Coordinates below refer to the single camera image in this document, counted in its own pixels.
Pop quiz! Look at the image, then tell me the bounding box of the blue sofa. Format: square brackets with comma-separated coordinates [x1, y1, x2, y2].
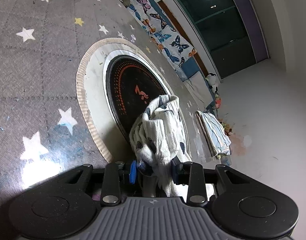
[102, 0, 216, 110]

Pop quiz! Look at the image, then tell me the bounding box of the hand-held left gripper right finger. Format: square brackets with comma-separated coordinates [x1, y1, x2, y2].
[171, 156, 252, 206]

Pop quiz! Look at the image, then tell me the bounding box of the grey pillow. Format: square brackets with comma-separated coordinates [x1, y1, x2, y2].
[184, 71, 214, 108]

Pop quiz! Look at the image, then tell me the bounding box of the white polka dot garment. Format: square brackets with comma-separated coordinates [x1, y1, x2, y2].
[129, 95, 214, 198]

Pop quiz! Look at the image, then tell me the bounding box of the striped folded cloth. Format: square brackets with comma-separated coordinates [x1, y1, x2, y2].
[196, 110, 232, 158]

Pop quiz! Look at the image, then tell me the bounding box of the black and white plush toy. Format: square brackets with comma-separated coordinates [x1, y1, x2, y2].
[205, 73, 222, 93]

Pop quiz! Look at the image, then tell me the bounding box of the butterfly print pillow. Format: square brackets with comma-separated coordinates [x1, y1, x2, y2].
[128, 0, 197, 67]

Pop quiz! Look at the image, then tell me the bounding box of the round black induction cooktop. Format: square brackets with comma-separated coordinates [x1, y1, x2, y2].
[105, 55, 173, 143]

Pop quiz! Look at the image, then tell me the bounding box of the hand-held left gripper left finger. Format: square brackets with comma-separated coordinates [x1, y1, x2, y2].
[59, 160, 138, 206]

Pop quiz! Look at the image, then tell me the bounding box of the yellow green toy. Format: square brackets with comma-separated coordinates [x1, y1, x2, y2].
[221, 122, 234, 137]

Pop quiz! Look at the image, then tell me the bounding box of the dark window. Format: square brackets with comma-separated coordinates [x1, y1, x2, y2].
[171, 0, 271, 79]

